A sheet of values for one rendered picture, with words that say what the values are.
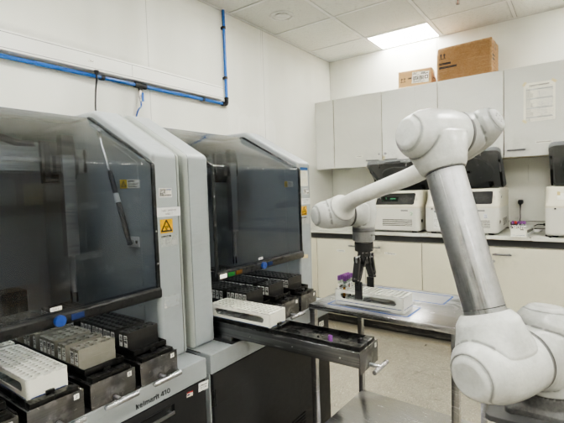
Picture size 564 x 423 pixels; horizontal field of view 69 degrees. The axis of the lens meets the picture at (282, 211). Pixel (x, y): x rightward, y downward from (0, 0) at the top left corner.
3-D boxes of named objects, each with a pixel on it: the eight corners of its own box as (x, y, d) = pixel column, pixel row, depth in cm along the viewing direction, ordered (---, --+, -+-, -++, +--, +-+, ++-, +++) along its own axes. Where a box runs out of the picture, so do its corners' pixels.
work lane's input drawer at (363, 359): (201, 335, 163) (200, 313, 162) (225, 325, 174) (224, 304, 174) (373, 380, 120) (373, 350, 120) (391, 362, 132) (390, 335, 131)
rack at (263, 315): (210, 318, 162) (209, 303, 162) (227, 311, 170) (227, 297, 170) (269, 331, 145) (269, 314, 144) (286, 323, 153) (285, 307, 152)
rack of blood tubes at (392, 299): (334, 303, 172) (334, 288, 171) (346, 297, 179) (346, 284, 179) (404, 314, 153) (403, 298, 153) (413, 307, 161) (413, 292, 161)
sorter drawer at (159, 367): (33, 343, 160) (32, 321, 159) (69, 332, 171) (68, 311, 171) (150, 392, 117) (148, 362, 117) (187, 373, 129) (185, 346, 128)
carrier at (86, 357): (112, 356, 123) (111, 336, 123) (116, 357, 122) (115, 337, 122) (74, 370, 114) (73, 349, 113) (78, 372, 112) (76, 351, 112)
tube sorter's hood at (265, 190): (135, 270, 185) (127, 127, 182) (228, 251, 234) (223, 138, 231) (217, 282, 155) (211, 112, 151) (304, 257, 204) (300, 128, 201)
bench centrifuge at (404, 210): (359, 231, 378) (357, 160, 375) (386, 225, 427) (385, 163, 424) (419, 232, 344) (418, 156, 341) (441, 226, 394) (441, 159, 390)
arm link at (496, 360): (567, 395, 95) (509, 424, 85) (504, 389, 109) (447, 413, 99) (473, 98, 113) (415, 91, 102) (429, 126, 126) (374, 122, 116)
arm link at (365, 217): (364, 225, 174) (339, 227, 168) (363, 189, 173) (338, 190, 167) (382, 227, 165) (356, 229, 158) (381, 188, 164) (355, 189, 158)
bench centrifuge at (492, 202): (424, 233, 343) (423, 150, 339) (443, 226, 394) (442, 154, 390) (498, 236, 311) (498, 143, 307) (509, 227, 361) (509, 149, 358)
